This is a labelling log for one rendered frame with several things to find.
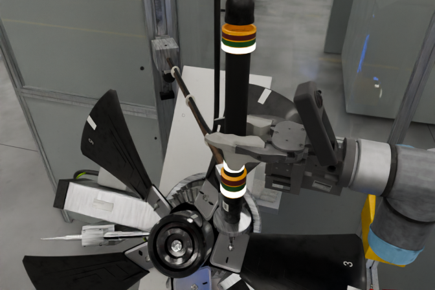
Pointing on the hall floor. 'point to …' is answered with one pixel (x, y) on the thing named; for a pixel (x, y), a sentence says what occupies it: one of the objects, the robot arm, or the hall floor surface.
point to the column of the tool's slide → (167, 110)
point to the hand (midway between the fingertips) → (217, 127)
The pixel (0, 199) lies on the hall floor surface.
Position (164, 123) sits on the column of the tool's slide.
